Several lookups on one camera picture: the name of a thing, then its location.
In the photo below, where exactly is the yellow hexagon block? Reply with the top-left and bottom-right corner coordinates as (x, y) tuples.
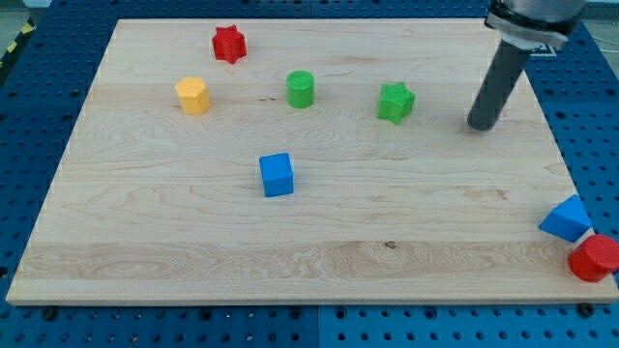
(174, 76), (211, 115)

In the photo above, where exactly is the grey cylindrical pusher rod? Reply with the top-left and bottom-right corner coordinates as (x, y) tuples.
(467, 40), (530, 131)

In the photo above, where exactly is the blue cube block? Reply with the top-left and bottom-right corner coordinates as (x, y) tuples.
(259, 153), (294, 197)

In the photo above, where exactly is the blue triangle block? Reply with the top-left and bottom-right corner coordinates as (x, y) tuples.
(539, 194), (592, 243)

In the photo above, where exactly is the green star block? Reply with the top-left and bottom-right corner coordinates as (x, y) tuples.
(377, 82), (416, 125)

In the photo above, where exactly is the light wooden board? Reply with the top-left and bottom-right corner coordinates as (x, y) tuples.
(7, 19), (618, 306)

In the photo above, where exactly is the red star block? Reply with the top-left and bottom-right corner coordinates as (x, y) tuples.
(212, 25), (248, 64)

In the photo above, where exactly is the green cylinder block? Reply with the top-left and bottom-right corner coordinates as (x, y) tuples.
(286, 70), (314, 108)

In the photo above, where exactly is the red cylinder block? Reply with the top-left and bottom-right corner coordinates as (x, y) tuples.
(568, 234), (618, 282)

